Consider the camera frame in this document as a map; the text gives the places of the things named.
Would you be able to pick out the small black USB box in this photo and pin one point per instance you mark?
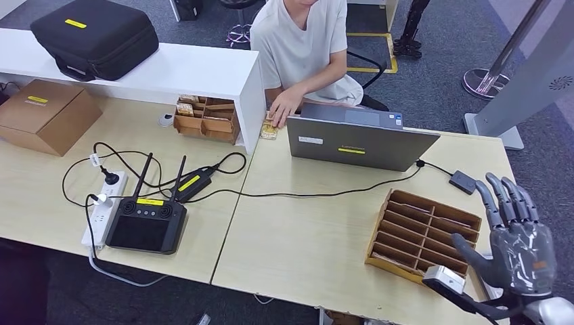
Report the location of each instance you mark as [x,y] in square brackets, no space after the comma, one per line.
[462,181]

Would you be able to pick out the white power strip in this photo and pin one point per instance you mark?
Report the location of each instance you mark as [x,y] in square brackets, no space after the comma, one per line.
[104,220]

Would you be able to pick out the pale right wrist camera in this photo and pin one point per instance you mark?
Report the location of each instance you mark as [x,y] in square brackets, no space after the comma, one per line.
[446,276]

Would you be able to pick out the grey kiosk stand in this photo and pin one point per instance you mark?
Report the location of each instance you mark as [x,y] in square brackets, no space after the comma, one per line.
[538,80]

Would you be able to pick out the person's left forearm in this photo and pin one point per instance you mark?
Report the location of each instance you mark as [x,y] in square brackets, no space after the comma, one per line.
[314,78]

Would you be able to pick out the yellow card stack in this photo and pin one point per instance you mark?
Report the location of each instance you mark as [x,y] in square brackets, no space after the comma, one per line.
[188,98]
[184,110]

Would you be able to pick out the black mains plug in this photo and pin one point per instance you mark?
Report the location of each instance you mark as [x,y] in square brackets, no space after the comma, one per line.
[111,178]

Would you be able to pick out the small cardboard organizer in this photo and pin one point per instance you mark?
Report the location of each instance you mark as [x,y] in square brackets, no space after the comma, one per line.
[215,128]

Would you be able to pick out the white desk shelf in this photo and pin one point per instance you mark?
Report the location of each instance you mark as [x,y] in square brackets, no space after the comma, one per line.
[188,71]

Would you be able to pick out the black remote controller with antennas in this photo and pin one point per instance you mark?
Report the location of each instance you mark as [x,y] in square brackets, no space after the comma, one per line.
[143,231]

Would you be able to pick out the large cardboard slot organizer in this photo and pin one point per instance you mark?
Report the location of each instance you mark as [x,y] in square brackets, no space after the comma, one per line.
[417,228]

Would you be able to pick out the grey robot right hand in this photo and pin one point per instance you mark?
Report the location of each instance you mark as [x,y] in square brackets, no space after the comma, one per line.
[522,255]

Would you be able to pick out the brown cardboard carton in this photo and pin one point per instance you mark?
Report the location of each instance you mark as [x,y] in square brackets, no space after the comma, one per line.
[343,318]

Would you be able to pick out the person's left hand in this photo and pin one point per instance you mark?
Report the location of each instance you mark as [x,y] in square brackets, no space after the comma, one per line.
[287,105]

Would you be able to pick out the black power adapter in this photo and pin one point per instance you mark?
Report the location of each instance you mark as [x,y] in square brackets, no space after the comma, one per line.
[193,184]

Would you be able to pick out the white mains plug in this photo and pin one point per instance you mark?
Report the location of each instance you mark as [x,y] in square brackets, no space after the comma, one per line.
[102,200]

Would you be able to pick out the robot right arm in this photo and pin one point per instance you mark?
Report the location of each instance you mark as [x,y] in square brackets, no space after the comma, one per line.
[551,312]

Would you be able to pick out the small white round device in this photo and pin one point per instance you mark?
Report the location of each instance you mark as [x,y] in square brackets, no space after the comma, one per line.
[166,120]

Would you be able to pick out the chrome stanchion post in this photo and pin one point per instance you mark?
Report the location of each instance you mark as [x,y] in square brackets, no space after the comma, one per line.
[486,83]

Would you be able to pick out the black carrying case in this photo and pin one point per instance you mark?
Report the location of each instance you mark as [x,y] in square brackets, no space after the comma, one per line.
[94,40]

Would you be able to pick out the black wheeled stool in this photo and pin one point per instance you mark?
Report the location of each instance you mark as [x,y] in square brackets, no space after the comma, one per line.
[240,3]

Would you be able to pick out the person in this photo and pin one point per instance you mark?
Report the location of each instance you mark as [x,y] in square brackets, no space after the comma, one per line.
[305,45]

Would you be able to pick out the closed brown cardboard box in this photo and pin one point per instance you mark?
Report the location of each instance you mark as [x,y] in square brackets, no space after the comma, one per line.
[45,119]

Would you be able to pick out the grey laptop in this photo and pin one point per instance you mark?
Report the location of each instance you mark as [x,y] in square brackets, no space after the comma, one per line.
[363,145]

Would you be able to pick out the yellow floor tape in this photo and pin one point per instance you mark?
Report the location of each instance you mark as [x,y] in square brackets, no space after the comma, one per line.
[372,70]

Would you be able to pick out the beige cabinet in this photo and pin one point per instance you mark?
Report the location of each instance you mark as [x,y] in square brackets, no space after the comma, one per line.
[392,13]

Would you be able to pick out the black computer tower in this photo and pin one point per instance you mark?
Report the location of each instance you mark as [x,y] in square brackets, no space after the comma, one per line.
[186,9]

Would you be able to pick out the background humanoid robot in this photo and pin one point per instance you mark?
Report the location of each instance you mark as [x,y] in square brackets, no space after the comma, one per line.
[412,31]

